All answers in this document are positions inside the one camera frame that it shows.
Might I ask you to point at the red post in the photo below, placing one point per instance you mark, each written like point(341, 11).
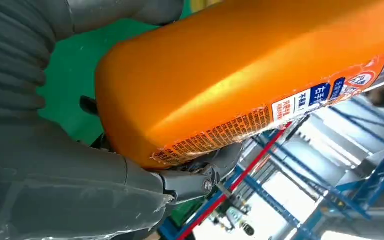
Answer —
point(245, 171)

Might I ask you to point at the blue metal rack frame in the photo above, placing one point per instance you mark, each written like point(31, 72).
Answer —
point(268, 198)

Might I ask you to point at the background humanoid robot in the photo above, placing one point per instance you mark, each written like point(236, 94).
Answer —
point(248, 229)

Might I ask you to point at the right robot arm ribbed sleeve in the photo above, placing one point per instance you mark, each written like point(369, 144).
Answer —
point(10, 59)

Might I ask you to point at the green table mat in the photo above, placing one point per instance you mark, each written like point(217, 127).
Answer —
point(69, 76)

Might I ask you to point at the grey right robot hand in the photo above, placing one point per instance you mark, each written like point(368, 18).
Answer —
point(62, 185)

